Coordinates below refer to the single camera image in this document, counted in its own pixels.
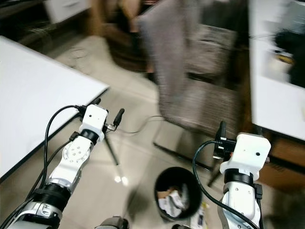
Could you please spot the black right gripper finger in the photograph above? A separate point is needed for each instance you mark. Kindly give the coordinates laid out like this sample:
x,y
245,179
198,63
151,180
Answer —
x,y
259,130
222,130

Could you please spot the black round rubbish bin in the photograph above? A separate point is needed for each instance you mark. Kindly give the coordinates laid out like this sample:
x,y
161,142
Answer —
x,y
176,176

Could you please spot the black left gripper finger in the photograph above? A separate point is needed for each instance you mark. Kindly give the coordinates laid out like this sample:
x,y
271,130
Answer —
x,y
97,101
118,116

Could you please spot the white cabinet front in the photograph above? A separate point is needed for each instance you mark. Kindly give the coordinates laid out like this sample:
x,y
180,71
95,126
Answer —
x,y
66,9

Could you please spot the person bare lower leg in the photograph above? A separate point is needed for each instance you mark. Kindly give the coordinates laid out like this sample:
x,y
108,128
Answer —
x,y
129,14

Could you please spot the black bulky object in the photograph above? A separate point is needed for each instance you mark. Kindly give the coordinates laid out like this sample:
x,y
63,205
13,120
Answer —
x,y
290,47

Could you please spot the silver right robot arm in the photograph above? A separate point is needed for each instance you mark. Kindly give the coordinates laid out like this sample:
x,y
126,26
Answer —
x,y
240,202

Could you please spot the black metal table leg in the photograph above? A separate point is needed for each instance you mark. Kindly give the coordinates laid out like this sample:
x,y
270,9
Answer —
x,y
214,177
112,152

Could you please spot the brown cardboard scrap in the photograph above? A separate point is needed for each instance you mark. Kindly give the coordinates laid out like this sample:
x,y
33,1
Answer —
x,y
163,194

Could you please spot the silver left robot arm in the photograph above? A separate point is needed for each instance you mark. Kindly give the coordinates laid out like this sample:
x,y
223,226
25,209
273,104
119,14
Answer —
x,y
76,155

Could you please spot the black shoe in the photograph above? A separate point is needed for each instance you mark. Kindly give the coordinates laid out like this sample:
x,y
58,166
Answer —
x,y
136,45

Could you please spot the white crumpled paper trash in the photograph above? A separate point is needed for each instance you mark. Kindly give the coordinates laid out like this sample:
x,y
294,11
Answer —
x,y
171,204

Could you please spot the grey fabric metal frame chair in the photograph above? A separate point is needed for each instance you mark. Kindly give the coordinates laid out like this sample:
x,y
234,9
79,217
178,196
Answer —
x,y
195,102

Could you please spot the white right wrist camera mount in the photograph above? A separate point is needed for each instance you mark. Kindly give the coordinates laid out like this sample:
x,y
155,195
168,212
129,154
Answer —
x,y
248,152

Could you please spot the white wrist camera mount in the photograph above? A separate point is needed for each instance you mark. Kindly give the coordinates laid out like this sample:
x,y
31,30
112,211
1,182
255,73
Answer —
x,y
94,117
248,152

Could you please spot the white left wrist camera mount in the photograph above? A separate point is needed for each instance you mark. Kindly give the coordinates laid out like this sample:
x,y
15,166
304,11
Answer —
x,y
94,117

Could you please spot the grey robot leg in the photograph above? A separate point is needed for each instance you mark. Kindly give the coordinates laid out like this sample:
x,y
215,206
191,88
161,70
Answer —
x,y
114,223

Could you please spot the brown wooden armchair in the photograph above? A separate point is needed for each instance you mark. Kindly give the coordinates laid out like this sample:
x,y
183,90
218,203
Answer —
x,y
116,50

